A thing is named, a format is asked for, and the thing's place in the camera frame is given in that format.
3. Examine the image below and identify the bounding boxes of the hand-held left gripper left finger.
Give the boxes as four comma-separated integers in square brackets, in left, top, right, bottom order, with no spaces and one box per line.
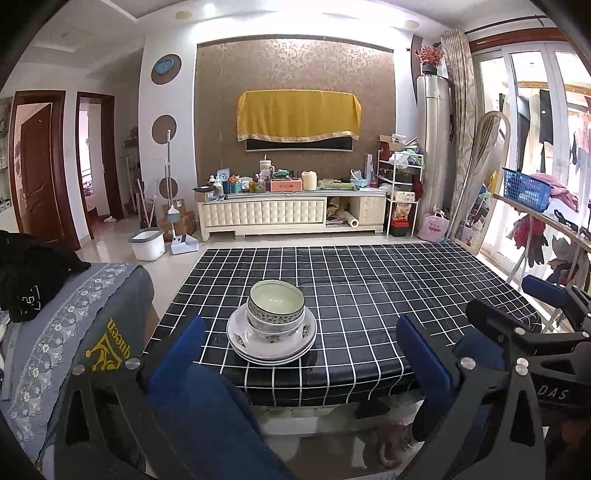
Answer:
[54,315,207,480]

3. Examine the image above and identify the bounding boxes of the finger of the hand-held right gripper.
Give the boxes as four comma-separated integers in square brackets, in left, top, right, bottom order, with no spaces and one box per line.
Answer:
[465,298,591,361]
[522,275,591,333]

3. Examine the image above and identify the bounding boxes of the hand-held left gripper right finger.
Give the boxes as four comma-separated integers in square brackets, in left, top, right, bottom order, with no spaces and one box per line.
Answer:
[396,314,548,480]

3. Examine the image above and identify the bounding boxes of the white plate green floral print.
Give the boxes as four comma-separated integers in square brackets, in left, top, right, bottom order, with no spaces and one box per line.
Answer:
[228,305,317,358]

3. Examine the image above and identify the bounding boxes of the white bowl blue floral print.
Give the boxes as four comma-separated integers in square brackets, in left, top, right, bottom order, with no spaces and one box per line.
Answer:
[245,318,305,343]

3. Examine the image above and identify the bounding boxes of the cream white bowl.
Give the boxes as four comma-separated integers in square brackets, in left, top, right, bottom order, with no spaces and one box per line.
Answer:
[246,307,306,333]

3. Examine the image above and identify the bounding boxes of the green patterned bowl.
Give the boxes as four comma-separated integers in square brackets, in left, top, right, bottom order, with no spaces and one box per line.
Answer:
[247,280,305,324]

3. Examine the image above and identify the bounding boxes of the red hanging garment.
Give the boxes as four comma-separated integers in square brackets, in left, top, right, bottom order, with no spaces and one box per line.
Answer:
[510,217,550,266]

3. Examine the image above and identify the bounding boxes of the person's left leg blue jeans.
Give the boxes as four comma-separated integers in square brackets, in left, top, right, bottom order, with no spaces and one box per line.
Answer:
[148,376,296,480]

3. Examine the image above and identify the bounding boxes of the wooden drying rack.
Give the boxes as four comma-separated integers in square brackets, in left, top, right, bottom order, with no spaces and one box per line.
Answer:
[492,193,591,324]

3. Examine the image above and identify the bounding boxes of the black white checked tablecloth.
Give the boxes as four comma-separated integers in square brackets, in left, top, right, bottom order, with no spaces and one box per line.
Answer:
[142,244,543,408]

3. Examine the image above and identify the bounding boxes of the blue plastic basket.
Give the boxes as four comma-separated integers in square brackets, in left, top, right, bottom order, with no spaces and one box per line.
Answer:
[502,167,552,213]

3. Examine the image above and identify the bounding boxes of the pink clothes pile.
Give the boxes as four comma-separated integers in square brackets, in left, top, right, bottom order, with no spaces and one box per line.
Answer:
[531,173,580,213]

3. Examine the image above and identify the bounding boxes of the white dustpan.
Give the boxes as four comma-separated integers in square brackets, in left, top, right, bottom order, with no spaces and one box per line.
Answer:
[170,233,200,256]

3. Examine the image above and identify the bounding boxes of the white grey mop bucket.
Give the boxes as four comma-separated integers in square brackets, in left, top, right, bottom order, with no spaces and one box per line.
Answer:
[128,228,165,261]

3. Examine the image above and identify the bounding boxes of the arched standing mirror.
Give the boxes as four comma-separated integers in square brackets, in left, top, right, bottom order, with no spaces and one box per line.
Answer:
[455,111,512,252]

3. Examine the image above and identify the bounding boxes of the pink bag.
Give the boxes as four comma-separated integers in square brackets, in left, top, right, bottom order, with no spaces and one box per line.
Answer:
[418,208,451,243]

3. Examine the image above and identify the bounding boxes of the grey embroidered sofa cover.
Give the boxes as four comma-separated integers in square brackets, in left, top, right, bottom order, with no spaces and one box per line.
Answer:
[0,262,155,467]

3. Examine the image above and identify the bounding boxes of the cardboard boxes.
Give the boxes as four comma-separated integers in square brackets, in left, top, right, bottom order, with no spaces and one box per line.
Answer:
[157,199,197,238]

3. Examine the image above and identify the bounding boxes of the white metal shelf rack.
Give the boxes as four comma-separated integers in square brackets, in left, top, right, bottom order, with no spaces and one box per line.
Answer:
[376,148,424,238]

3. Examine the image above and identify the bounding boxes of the white padded television cabinet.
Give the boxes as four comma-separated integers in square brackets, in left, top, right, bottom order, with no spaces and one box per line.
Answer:
[197,189,387,241]

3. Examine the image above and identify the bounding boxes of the black garment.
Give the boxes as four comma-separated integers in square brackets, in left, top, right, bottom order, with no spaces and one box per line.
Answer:
[0,230,92,324]

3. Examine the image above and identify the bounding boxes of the silver standing air conditioner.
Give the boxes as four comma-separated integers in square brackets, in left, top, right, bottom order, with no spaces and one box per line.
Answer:
[417,75,452,222]

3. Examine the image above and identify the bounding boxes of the white spin mop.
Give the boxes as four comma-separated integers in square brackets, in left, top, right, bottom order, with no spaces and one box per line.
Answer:
[163,130,182,238]

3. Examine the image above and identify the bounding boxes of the beige patterned curtain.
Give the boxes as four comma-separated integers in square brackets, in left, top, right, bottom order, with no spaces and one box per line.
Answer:
[441,28,478,241]

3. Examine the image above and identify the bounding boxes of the brown wooden door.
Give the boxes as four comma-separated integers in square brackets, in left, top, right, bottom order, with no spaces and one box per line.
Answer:
[9,104,65,243]

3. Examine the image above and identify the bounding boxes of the red flowers in vase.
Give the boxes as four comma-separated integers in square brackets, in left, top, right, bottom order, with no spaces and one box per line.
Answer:
[414,45,445,75]

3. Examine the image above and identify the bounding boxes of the yellow dust cloth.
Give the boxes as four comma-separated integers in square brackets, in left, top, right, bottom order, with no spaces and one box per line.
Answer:
[237,90,362,142]

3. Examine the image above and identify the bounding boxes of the blue wall clock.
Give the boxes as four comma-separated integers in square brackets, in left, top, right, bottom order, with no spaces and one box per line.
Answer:
[151,54,182,85]

